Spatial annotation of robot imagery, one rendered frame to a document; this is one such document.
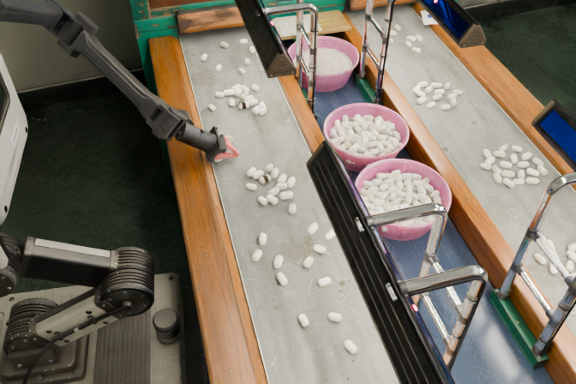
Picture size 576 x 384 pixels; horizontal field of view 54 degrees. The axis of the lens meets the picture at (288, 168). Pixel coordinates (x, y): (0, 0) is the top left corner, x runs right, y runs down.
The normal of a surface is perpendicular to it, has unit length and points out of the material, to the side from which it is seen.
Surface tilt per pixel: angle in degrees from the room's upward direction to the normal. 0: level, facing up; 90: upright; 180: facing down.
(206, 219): 0
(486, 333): 0
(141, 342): 0
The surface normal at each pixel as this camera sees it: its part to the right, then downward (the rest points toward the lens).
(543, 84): 0.00, -0.73
